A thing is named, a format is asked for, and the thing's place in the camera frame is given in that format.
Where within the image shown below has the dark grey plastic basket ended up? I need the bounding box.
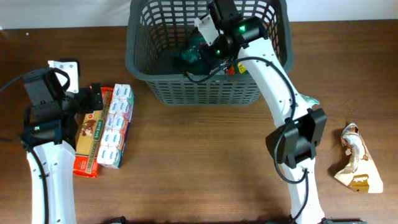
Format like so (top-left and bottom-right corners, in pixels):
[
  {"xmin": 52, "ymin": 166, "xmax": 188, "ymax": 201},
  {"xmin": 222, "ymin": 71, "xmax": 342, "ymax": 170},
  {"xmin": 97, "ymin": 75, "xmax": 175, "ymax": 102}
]
[{"xmin": 125, "ymin": 1, "xmax": 297, "ymax": 106}]

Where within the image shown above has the orange spaghetti pasta packet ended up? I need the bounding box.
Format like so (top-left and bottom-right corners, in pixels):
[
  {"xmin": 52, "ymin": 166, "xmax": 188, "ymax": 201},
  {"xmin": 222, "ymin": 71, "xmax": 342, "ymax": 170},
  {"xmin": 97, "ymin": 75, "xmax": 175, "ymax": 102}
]
[{"xmin": 73, "ymin": 87, "xmax": 114, "ymax": 178}]

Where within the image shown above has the Kleenex tissue multipack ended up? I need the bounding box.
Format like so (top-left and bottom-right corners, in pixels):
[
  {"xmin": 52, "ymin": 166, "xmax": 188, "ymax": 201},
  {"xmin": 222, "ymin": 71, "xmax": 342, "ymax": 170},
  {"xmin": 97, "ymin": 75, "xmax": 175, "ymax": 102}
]
[{"xmin": 97, "ymin": 83, "xmax": 135, "ymax": 169}]

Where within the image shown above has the small mint green packet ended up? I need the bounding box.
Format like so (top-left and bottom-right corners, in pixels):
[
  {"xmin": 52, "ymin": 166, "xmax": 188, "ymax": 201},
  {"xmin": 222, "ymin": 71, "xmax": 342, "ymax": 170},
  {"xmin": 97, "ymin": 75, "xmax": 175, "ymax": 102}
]
[{"xmin": 300, "ymin": 95, "xmax": 320, "ymax": 108}]

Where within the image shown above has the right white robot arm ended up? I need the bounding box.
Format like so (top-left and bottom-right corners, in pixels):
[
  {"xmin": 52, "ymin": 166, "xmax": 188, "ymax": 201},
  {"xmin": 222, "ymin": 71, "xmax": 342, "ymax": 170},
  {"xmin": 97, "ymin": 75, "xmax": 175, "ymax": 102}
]
[{"xmin": 208, "ymin": 1, "xmax": 326, "ymax": 223}]

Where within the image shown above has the green Nescafe coffee bag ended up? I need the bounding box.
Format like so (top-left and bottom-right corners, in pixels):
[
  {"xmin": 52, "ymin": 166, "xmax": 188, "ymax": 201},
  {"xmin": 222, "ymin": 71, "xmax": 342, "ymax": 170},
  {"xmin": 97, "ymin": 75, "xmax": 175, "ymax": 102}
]
[{"xmin": 173, "ymin": 35, "xmax": 234, "ymax": 75}]

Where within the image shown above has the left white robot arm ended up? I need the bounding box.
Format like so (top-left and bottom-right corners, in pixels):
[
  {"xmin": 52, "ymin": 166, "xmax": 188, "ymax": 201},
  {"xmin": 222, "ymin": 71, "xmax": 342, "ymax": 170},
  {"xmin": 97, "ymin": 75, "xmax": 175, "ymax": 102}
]
[{"xmin": 20, "ymin": 58, "xmax": 104, "ymax": 223}]

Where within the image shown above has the beige snack bag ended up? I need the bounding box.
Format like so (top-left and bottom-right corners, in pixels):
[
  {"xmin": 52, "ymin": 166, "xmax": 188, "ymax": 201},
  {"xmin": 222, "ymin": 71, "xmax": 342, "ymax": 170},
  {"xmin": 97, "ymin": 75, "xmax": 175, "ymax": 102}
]
[{"xmin": 334, "ymin": 123, "xmax": 384, "ymax": 194}]

